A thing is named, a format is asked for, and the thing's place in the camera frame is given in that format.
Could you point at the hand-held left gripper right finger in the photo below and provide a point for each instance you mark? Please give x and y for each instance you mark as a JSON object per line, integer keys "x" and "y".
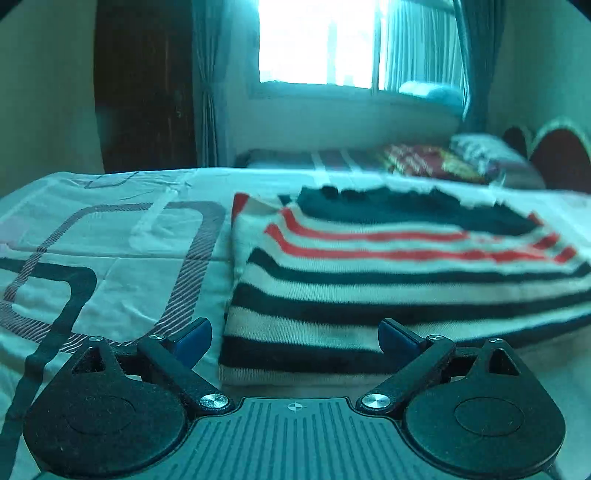
{"x": 396, "y": 337}

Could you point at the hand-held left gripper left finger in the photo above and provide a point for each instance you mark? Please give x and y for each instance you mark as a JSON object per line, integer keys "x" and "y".
{"x": 193, "y": 344}

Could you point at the striped knit sweater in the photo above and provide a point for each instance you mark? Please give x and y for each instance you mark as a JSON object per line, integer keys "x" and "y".
{"x": 369, "y": 281}

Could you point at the patterned white bed sheet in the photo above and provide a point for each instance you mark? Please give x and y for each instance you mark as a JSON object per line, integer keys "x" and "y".
{"x": 115, "y": 258}

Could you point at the striped mattress sheet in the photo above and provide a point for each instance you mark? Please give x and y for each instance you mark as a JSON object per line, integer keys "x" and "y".
{"x": 295, "y": 159}

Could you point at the red scalloped headboard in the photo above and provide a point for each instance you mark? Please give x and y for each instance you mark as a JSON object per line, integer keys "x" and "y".
{"x": 561, "y": 161}

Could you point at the dark wooden door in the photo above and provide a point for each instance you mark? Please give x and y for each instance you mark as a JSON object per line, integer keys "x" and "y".
{"x": 143, "y": 92}

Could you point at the teal curtain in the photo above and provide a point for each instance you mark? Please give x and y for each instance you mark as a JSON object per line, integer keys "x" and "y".
{"x": 480, "y": 64}
{"x": 210, "y": 83}

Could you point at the pale sheer curtain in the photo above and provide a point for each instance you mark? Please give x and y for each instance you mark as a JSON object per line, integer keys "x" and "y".
{"x": 425, "y": 41}

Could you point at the window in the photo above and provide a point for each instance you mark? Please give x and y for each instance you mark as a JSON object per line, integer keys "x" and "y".
{"x": 318, "y": 46}

